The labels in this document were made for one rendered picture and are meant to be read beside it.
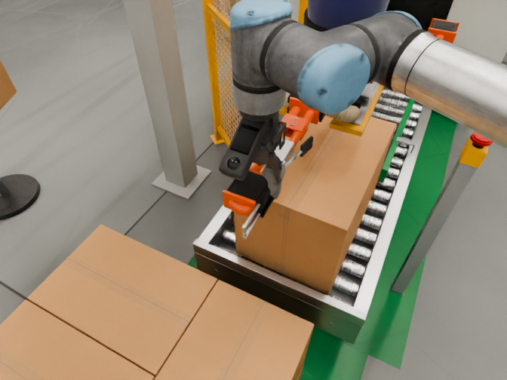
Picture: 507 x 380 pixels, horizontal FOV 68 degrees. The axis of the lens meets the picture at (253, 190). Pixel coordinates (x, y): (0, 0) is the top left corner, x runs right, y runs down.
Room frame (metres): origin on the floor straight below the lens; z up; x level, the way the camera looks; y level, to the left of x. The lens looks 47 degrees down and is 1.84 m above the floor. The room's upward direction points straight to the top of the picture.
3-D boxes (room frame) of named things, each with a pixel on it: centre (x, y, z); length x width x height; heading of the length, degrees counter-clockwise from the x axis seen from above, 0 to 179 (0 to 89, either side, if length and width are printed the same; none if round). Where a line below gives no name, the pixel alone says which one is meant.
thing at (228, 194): (0.54, 0.01, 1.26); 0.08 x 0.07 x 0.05; 154
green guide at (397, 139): (1.97, -1.01, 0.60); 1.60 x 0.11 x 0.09; 153
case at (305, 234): (1.04, -0.25, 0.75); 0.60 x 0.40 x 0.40; 152
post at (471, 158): (1.01, -0.78, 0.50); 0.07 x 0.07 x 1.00; 63
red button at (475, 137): (1.01, -0.78, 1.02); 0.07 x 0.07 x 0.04
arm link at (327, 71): (0.48, -0.09, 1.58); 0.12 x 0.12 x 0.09; 39
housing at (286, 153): (0.66, -0.05, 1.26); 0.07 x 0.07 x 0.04; 64
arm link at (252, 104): (0.57, -0.01, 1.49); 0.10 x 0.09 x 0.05; 63
